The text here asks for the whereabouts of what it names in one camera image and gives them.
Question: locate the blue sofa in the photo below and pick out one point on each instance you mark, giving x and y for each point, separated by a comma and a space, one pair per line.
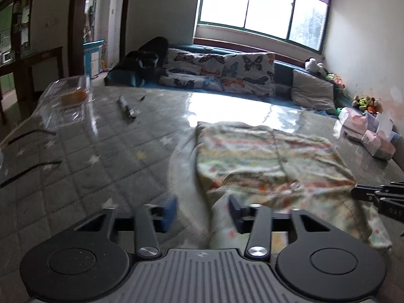
282, 72

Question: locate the white paper sheet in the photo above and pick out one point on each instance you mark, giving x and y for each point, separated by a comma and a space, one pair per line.
385, 124

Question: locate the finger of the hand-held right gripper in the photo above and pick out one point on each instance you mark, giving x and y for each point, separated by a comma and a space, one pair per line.
369, 193
393, 208

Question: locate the grey cushion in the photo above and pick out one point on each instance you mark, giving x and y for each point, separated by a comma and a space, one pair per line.
312, 90

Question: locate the dark wooden glass cabinet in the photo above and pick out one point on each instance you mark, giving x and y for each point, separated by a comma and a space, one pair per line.
19, 22

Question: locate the clear plastic food container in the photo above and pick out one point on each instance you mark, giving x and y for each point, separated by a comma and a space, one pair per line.
66, 101

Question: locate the black backpack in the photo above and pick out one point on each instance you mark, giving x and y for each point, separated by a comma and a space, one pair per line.
154, 50

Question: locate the brown green stuffed toys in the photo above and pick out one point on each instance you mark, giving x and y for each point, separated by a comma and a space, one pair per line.
364, 103

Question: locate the butterfly print pillow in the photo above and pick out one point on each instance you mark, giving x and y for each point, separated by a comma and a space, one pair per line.
189, 69
249, 74

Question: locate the pink green tissue pack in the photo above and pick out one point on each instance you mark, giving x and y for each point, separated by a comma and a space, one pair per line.
378, 148

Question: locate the white stuffed toy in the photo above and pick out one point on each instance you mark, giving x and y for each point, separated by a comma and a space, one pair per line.
314, 65

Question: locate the green framed window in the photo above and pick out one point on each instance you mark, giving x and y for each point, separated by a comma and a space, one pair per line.
249, 3

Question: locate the dark wooden chair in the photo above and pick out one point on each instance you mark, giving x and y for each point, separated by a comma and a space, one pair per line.
41, 69

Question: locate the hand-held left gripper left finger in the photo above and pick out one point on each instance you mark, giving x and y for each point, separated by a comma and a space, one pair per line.
170, 211

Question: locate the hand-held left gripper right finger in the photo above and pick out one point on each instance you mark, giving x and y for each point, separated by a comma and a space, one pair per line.
235, 210

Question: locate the orange green stuffed toy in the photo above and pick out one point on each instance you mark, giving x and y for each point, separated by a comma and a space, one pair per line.
335, 80

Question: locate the silver pen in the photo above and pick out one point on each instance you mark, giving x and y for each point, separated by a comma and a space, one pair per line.
126, 109

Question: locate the dark wooden door frame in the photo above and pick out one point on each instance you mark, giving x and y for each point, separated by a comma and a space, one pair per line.
77, 22

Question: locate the pale floral print shirt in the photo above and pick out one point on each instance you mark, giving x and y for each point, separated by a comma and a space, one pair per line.
268, 164

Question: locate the blue white cabinet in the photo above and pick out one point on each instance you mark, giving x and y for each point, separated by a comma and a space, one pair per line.
93, 58

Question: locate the pink white tissue pack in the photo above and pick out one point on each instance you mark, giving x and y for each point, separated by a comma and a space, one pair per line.
353, 120

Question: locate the black bag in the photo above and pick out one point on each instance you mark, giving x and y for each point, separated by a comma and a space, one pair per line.
132, 68

